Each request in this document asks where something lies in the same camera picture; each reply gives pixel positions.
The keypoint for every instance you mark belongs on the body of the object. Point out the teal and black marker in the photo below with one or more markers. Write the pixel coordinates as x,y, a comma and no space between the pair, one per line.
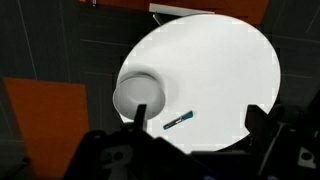
178,120

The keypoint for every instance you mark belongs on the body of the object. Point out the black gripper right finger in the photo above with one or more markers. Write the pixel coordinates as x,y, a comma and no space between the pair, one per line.
258,120

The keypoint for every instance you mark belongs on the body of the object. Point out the white round bowl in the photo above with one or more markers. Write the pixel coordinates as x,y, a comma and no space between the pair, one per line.
140,95

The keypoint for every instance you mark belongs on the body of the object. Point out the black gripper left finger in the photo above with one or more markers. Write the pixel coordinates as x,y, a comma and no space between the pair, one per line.
140,116

